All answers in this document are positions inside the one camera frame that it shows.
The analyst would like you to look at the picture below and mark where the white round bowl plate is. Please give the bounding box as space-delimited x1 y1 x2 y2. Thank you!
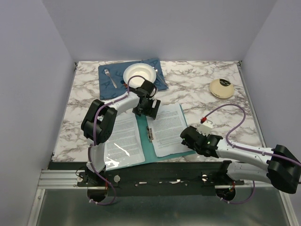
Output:
123 63 156 88

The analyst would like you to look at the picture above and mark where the printed paper sheets stack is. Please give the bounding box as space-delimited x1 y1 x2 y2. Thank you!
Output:
147 104 194 158

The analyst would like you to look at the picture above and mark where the teal paper folder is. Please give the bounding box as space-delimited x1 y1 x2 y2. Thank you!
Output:
104 103 197 171

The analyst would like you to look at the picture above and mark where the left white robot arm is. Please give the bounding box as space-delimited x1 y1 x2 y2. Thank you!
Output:
81 79 160 187

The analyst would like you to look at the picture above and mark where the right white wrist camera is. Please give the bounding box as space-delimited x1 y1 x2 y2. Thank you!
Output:
197 117 214 136

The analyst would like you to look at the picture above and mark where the single printed paper sheet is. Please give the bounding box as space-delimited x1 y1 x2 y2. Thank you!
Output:
104 113 145 170

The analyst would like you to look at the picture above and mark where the small red dark object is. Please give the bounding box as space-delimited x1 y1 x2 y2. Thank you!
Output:
121 81 128 89

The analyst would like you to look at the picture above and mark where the aluminium rail frame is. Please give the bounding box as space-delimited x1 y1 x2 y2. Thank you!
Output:
26 168 90 226

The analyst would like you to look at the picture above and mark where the beige small dish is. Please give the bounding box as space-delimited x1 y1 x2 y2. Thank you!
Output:
209 79 234 99

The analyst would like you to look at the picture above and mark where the metal folder clip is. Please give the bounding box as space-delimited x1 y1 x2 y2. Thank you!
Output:
146 127 153 143

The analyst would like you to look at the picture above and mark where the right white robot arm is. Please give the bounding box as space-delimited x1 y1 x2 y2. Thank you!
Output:
180 126 301 194

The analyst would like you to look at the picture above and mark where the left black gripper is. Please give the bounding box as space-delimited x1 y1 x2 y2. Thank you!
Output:
133 97 160 120

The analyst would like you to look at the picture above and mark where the blue cloth placemat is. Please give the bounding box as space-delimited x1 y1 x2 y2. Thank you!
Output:
98 58 168 100

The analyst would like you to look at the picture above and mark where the silver fork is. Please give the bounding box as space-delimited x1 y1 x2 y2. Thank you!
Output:
104 69 117 88

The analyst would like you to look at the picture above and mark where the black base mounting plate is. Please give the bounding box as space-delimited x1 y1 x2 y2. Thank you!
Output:
47 161 245 197

